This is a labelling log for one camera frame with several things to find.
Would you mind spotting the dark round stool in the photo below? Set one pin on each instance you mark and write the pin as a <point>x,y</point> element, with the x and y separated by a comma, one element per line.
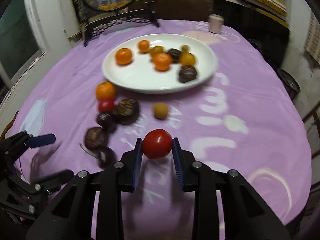
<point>290,84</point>

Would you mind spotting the white round plate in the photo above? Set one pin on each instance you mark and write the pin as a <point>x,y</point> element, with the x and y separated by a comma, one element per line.
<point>140,75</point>

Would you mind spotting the dark purple plum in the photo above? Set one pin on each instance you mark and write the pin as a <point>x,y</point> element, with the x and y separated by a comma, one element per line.
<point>105,120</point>

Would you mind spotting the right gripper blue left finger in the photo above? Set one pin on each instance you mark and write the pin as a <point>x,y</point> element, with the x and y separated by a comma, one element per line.
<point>132,161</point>

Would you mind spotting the dark brown passion fruit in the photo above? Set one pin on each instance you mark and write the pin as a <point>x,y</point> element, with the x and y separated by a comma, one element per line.
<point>96,138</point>

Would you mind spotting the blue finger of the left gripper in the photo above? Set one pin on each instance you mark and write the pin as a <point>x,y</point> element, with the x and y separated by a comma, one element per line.
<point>55,180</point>
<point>41,140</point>

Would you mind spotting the large orange mandarin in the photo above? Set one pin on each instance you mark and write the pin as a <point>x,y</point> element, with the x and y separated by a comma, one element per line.
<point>123,56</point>

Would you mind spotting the wooden chair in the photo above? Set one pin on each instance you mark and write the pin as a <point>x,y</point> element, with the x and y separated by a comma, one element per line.
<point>311,123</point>

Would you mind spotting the yellow-orange citrus fruit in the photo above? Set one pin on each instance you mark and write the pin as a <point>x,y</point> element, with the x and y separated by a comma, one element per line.
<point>156,50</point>

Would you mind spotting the dark striped passion fruit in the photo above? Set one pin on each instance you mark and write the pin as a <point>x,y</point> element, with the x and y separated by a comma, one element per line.
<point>187,73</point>

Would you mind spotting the ornate black stand screen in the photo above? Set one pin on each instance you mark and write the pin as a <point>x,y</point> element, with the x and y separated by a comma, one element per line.
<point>96,16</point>

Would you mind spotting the window with white frame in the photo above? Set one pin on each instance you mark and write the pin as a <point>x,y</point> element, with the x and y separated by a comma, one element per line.
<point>21,40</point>

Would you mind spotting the brown striped passion fruit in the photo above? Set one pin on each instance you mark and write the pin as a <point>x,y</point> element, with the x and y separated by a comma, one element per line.
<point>126,111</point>

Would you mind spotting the red cherry tomato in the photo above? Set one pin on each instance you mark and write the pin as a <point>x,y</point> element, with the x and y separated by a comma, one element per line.
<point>106,105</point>
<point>157,144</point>

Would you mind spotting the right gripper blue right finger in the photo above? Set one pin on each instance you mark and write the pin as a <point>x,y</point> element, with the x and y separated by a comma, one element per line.
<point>183,161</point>

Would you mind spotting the yellow-orange kumquat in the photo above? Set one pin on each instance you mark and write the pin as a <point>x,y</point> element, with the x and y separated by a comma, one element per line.
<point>186,59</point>

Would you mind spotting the small yellow-brown longan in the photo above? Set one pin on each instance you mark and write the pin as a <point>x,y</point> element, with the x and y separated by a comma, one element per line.
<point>185,48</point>

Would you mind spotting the small orange mandarin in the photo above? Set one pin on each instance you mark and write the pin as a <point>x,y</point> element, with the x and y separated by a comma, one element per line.
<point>143,46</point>

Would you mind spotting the purple tablecloth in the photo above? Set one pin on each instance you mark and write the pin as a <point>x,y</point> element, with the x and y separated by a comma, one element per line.
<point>242,119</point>

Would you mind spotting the tan longan fruit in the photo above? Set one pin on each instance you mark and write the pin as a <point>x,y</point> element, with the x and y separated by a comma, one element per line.
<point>160,110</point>

